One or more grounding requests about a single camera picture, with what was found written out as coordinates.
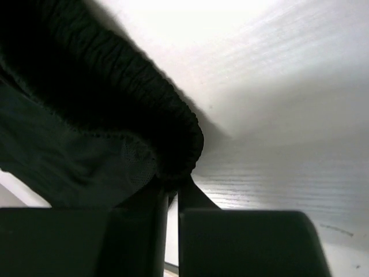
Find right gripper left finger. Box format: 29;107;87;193
115;177;168;219

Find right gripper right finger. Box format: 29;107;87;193
178;175;220;212

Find black shorts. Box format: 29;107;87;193
1;1;204;207

